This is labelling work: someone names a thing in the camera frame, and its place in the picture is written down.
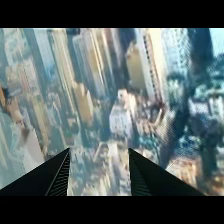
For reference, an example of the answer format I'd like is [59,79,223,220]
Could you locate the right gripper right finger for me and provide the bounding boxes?
[128,147,205,197]

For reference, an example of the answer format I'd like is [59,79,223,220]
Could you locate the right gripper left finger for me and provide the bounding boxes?
[0,147,72,197]

